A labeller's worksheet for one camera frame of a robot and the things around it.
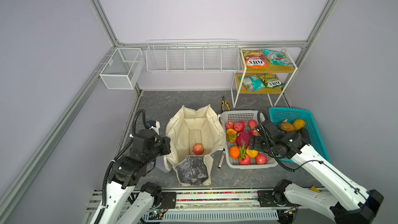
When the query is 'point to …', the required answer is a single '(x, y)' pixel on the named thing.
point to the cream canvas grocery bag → (192, 138)
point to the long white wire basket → (193, 56)
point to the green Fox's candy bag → (271, 80)
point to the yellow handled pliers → (223, 102)
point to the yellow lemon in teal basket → (299, 124)
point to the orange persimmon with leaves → (231, 135)
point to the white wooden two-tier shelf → (237, 88)
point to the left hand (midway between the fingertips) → (170, 142)
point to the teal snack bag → (252, 83)
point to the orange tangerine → (234, 152)
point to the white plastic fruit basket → (244, 162)
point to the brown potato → (286, 126)
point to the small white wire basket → (122, 70)
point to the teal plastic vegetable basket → (279, 115)
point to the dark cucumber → (305, 135)
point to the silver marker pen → (222, 158)
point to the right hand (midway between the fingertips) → (257, 145)
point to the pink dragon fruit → (243, 137)
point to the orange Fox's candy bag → (255, 59)
